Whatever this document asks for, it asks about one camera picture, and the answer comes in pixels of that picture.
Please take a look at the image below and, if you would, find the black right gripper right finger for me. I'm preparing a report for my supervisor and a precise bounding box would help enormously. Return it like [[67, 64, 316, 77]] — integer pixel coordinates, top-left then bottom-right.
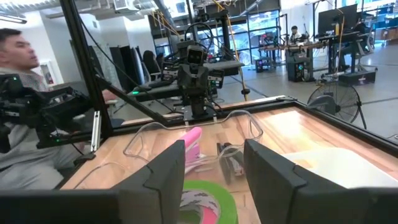
[[243, 138, 358, 224]]

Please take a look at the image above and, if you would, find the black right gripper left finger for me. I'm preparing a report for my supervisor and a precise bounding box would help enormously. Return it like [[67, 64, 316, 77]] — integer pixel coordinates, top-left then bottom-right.
[[111, 139, 187, 224]]

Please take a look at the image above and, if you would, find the green tape roll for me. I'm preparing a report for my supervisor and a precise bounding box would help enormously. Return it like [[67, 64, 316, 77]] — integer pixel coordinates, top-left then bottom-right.
[[179, 180, 239, 224]]

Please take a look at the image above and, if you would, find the pink and white stapler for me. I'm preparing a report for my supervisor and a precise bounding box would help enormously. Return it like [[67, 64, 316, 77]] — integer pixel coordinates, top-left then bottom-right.
[[182, 126, 203, 174]]

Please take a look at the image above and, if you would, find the black office chair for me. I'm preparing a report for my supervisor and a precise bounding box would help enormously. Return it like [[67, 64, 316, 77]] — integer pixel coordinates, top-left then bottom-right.
[[142, 49, 162, 82]]

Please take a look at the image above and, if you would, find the clear plastic bin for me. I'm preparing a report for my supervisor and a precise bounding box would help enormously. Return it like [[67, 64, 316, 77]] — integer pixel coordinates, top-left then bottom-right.
[[123, 109, 264, 187]]

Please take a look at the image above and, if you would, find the black diagonal brace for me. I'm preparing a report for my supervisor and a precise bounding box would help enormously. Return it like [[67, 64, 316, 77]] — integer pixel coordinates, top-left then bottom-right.
[[95, 76, 171, 127]]

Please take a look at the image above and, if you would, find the grey rounded object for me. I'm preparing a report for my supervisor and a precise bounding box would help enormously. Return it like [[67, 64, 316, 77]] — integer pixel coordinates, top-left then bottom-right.
[[307, 95, 337, 116]]

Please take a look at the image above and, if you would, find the black computer tower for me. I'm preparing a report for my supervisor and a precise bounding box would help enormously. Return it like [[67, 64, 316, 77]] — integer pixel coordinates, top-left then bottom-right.
[[285, 53, 312, 83]]

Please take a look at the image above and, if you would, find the person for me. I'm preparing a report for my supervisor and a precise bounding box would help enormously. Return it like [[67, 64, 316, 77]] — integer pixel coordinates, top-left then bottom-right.
[[290, 25, 303, 43], [0, 27, 125, 191]]

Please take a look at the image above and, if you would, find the black floor fan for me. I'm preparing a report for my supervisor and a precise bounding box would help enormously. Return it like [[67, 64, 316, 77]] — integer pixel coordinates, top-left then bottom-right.
[[307, 81, 368, 130]]

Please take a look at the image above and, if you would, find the black flat box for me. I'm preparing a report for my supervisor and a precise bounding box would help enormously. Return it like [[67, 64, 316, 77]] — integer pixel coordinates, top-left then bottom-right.
[[338, 70, 377, 86]]

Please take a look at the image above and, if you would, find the black computer monitor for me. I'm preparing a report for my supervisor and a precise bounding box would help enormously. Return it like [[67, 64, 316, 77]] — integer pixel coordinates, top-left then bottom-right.
[[317, 3, 358, 35]]

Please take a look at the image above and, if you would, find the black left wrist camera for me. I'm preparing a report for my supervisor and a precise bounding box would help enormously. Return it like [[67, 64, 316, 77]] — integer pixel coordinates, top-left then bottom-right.
[[185, 45, 205, 66]]

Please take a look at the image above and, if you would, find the silver metal bracket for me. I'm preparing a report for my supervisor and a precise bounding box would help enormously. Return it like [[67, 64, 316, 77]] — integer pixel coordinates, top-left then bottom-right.
[[90, 110, 102, 153]]

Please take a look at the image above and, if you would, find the black frame post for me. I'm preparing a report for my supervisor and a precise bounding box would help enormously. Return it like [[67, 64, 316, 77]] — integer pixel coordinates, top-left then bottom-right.
[[58, 0, 114, 139]]

